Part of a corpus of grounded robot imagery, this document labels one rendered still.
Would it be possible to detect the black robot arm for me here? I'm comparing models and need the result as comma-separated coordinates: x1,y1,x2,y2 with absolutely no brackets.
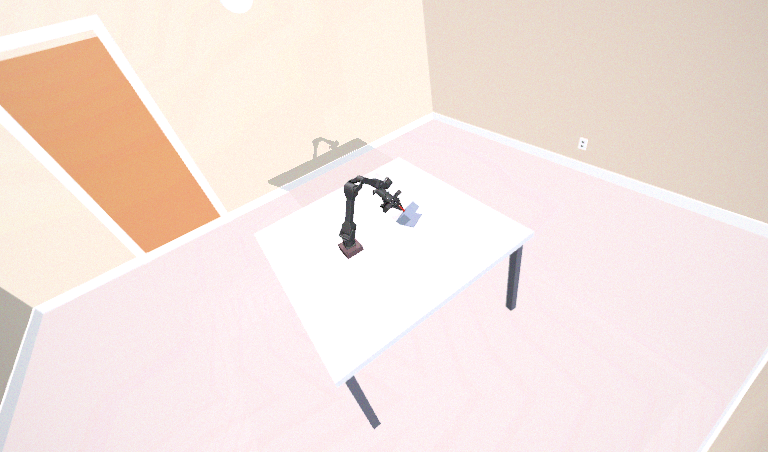
339,175,393,250

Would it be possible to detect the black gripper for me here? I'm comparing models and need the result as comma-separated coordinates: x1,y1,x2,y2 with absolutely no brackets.
381,190,403,213

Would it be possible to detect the grey-blue sloped panel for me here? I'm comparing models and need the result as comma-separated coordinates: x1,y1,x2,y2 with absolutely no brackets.
396,201,422,228

